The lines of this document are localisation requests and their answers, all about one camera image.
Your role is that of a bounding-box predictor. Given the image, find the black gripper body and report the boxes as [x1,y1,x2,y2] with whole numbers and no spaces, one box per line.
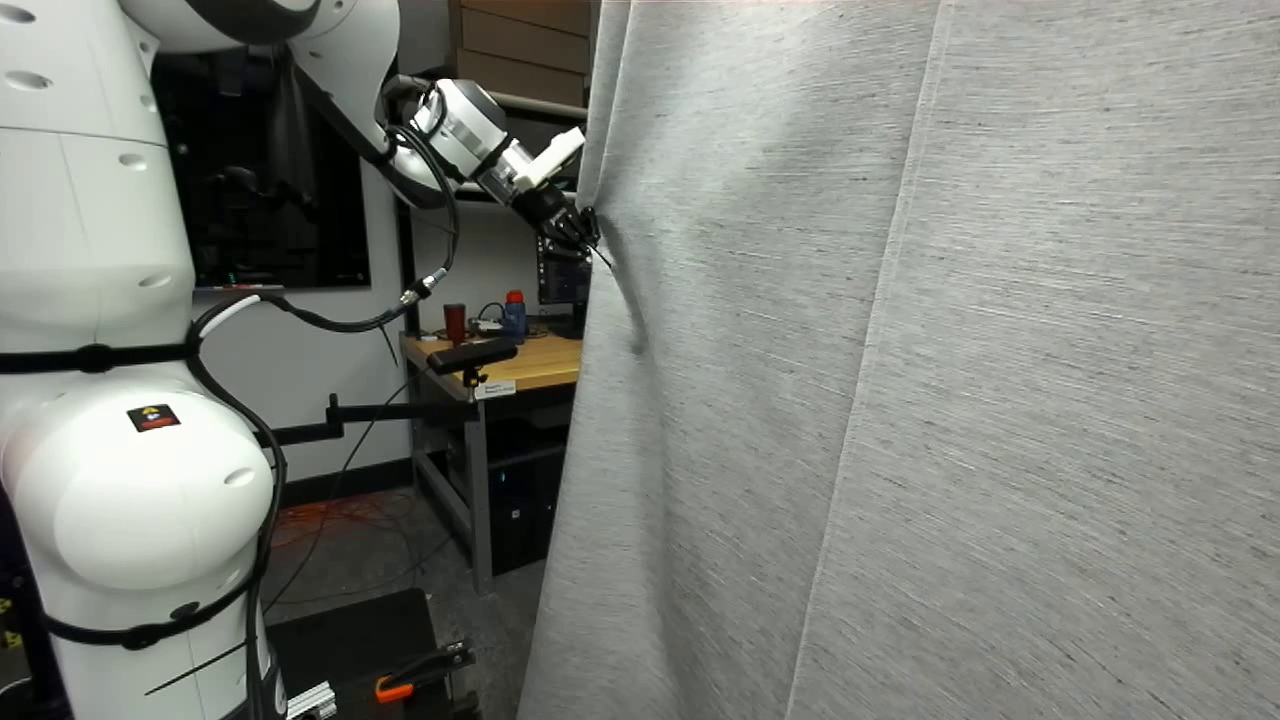
[514,163,604,258]

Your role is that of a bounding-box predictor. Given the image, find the black under-bench cabinet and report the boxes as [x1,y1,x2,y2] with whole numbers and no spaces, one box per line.
[484,446,574,577]

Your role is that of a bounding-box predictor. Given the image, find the black robot table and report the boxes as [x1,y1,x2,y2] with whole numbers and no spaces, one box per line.
[256,583,484,720]

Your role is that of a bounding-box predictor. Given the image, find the wooden top workbench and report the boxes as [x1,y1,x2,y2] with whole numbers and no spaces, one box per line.
[398,328,588,592]

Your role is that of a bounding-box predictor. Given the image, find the black tool on bench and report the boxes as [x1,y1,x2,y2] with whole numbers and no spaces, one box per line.
[423,334,520,377]

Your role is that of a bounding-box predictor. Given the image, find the orange-handled black clamp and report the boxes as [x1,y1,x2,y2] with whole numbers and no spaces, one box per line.
[371,637,481,707]

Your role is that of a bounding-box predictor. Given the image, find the blue bottle red cap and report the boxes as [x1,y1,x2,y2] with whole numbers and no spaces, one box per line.
[497,284,533,340]

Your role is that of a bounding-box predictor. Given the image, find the grey fabric curtain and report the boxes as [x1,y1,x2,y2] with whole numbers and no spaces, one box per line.
[516,0,1280,720]

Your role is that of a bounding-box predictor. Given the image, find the black mounting bar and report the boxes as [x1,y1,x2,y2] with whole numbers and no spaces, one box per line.
[273,387,484,450]

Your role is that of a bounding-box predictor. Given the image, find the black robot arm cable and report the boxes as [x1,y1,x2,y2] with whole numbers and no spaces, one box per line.
[35,73,469,720]

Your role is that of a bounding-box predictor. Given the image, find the aluminium extrusion piece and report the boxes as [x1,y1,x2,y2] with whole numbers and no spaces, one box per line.
[286,678,340,720]

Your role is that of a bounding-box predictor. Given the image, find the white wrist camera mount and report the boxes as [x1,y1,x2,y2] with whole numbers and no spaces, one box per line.
[514,124,592,196]

